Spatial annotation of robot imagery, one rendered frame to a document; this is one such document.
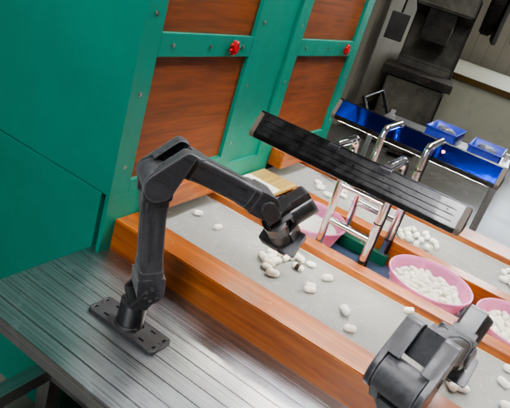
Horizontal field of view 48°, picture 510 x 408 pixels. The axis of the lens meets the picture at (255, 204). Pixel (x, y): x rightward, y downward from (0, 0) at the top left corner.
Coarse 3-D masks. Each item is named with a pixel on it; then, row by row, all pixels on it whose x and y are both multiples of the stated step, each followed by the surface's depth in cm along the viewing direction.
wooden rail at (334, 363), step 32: (128, 224) 152; (128, 256) 154; (192, 256) 147; (192, 288) 144; (224, 288) 139; (256, 288) 142; (224, 320) 141; (256, 320) 136; (288, 320) 134; (288, 352) 133; (320, 352) 128; (352, 352) 130; (320, 384) 130; (352, 384) 125
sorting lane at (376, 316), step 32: (192, 224) 168; (224, 224) 174; (256, 224) 180; (224, 256) 157; (256, 256) 162; (288, 288) 151; (320, 288) 156; (352, 288) 161; (320, 320) 142; (352, 320) 147; (384, 320) 151; (480, 352) 150; (480, 384) 138
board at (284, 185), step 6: (264, 168) 216; (252, 174) 207; (258, 174) 209; (264, 174) 211; (270, 174) 213; (264, 180) 206; (270, 180) 207; (276, 180) 209; (282, 180) 211; (276, 186) 203; (282, 186) 205; (288, 186) 207; (294, 186) 209; (276, 192) 199; (282, 192) 201
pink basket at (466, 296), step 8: (400, 256) 183; (408, 256) 185; (416, 256) 186; (392, 264) 180; (400, 264) 184; (416, 264) 186; (424, 264) 186; (432, 264) 186; (392, 272) 171; (432, 272) 186; (448, 272) 184; (392, 280) 173; (400, 280) 167; (448, 280) 183; (456, 280) 181; (408, 288) 165; (464, 288) 178; (424, 296) 163; (464, 296) 176; (472, 296) 171; (440, 304) 163; (448, 304) 163; (456, 304) 164; (464, 304) 165; (456, 312) 169
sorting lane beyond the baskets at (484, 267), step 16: (288, 176) 226; (304, 176) 232; (320, 176) 237; (320, 192) 221; (384, 224) 210; (400, 224) 215; (416, 224) 220; (448, 240) 214; (448, 256) 201; (464, 256) 205; (480, 256) 210; (480, 272) 197; (496, 272) 201
